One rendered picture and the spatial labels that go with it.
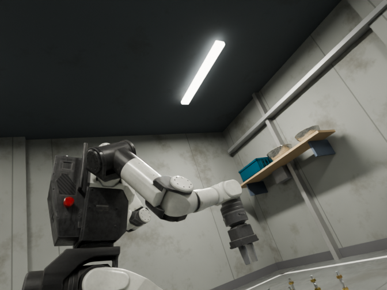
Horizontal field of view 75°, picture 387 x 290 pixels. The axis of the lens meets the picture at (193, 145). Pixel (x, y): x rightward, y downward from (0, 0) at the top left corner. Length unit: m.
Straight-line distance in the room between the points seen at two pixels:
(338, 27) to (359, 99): 0.99
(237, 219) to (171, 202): 0.27
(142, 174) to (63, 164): 0.34
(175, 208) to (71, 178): 0.42
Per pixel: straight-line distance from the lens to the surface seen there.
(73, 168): 1.03
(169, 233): 4.21
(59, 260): 0.98
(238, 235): 0.94
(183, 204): 0.79
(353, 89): 3.82
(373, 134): 3.69
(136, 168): 0.83
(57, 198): 0.98
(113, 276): 0.97
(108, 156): 0.87
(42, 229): 4.00
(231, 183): 0.95
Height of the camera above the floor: 0.50
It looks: 25 degrees up
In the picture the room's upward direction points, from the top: 19 degrees counter-clockwise
